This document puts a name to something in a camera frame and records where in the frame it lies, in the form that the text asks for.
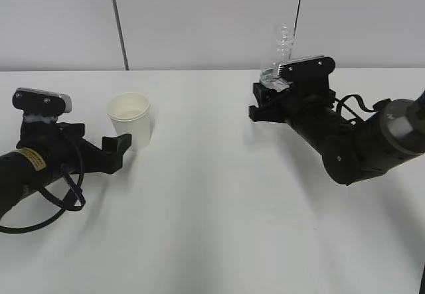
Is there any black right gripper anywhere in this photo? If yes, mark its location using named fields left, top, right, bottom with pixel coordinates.
left=248, top=82, right=335, bottom=131

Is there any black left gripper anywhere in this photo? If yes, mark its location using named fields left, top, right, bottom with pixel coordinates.
left=13, top=123, right=132, bottom=186

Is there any clear green-label water bottle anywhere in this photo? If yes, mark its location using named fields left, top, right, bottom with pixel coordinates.
left=259, top=25, right=295, bottom=92

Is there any white paper cup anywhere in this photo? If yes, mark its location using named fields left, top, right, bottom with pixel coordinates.
left=106, top=92, right=152, bottom=151

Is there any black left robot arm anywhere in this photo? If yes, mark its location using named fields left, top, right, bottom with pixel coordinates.
left=1, top=123, right=131, bottom=215

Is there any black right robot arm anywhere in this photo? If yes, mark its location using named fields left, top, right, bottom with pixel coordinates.
left=248, top=82, right=424, bottom=185

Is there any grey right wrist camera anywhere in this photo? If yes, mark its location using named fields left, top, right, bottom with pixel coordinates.
left=278, top=55, right=335, bottom=93

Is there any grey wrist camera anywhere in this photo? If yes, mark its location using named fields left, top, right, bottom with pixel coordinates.
left=278, top=55, right=335, bottom=93
left=12, top=88, right=72, bottom=118

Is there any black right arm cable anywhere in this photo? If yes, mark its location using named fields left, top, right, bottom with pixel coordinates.
left=331, top=94, right=392, bottom=125

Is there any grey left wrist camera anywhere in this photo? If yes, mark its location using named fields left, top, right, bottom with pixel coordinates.
left=12, top=88, right=72, bottom=118

